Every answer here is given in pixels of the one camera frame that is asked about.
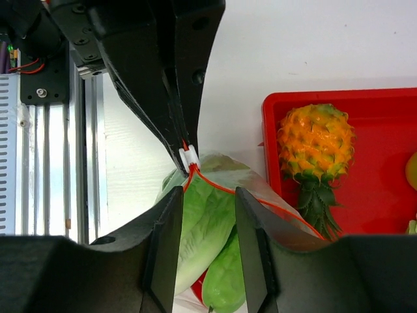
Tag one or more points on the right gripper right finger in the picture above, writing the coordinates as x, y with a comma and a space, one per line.
288, 270

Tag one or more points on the green lettuce cabbage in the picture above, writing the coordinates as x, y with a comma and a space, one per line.
209, 214

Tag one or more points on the red bell pepper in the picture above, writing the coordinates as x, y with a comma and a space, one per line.
198, 286

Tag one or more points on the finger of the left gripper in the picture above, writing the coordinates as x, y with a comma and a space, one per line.
196, 25
135, 39

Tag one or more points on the orange pineapple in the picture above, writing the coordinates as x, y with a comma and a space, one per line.
316, 145

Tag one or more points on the aluminium mounting rail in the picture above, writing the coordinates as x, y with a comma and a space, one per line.
53, 163

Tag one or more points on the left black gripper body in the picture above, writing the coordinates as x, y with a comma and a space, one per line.
72, 18

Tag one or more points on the yellow pepper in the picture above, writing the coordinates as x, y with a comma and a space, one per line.
411, 171

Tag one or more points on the white cauliflower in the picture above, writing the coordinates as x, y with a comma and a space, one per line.
412, 226

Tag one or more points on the red plastic tray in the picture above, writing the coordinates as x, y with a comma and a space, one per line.
375, 196

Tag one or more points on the clear zip top bag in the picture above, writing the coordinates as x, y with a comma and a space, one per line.
258, 278

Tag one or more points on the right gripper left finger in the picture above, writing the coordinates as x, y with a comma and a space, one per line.
131, 269

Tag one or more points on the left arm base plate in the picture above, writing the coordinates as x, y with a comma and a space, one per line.
51, 84

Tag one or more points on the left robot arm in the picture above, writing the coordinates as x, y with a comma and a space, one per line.
31, 28

